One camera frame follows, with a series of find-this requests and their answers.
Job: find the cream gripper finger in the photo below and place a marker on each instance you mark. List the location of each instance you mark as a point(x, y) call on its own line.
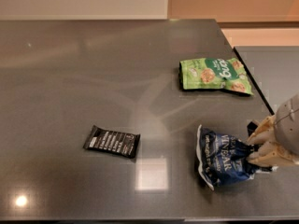
point(273, 154)
point(264, 133)

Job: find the grey robot gripper body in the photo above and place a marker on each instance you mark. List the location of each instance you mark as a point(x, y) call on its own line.
point(288, 125)

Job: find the blue kettle chip bag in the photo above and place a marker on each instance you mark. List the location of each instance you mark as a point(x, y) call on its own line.
point(222, 159)

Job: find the green rice chip bag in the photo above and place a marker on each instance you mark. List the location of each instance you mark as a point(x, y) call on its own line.
point(214, 74)

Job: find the grey side table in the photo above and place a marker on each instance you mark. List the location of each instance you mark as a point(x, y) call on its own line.
point(275, 70)

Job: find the black snack bar wrapper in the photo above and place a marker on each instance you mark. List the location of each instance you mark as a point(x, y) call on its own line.
point(113, 142)

